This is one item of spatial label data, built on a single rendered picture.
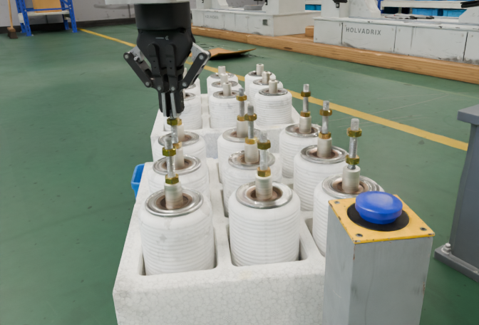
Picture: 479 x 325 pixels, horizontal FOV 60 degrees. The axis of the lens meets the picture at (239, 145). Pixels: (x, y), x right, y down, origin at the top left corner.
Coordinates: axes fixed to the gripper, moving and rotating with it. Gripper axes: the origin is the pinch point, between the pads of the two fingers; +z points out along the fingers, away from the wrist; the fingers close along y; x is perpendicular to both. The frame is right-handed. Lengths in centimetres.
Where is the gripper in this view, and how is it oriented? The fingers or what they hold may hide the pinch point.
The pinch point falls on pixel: (171, 103)
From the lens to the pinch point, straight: 62.2
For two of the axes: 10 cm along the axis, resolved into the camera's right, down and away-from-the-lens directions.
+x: -2.6, 3.5, -9.0
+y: -9.7, -0.6, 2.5
